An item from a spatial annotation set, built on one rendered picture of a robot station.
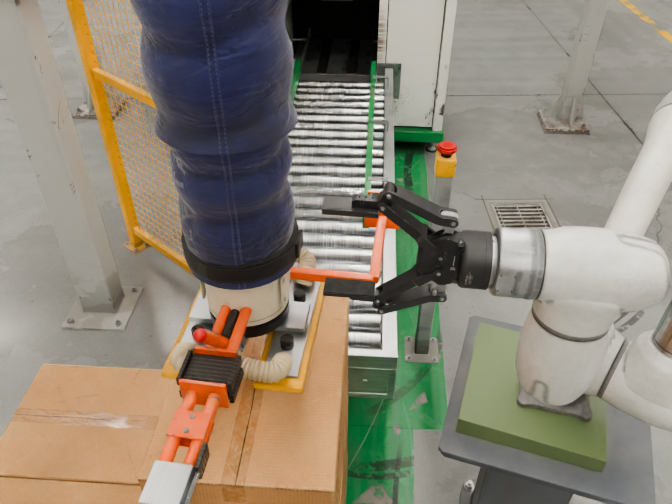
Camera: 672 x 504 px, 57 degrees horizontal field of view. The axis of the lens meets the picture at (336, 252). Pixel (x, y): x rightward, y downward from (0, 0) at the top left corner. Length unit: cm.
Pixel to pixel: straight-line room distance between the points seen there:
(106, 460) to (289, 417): 69
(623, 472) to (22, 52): 225
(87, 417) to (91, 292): 112
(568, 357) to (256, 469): 72
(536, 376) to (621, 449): 85
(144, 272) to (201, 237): 223
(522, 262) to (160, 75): 57
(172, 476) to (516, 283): 58
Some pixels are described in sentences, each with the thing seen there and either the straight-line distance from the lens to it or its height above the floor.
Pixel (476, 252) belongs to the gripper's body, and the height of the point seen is 161.
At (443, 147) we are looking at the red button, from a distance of 215.
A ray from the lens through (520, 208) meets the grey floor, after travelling 382.
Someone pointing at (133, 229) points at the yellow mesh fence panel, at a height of 13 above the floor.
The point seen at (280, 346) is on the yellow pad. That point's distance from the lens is 130.
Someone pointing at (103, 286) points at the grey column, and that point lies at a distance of 300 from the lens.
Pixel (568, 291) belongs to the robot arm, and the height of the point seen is 158.
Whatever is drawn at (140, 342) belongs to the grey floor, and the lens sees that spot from 296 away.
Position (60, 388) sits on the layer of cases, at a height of 54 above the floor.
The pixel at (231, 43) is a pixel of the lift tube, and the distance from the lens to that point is 91.
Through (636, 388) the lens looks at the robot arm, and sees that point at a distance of 153.
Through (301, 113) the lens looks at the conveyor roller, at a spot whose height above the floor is 53.
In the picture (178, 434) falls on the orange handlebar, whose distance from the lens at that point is 104.
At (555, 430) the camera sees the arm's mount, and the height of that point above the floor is 80.
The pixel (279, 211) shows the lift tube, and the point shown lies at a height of 145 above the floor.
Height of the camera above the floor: 208
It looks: 39 degrees down
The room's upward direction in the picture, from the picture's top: straight up
